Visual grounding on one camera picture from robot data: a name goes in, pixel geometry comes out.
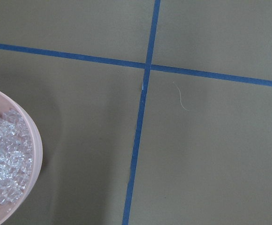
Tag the clear ice cube pile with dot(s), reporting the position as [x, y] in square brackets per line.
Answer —
[16, 159]

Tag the pink plastic bowl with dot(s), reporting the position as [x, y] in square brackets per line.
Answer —
[6, 103]

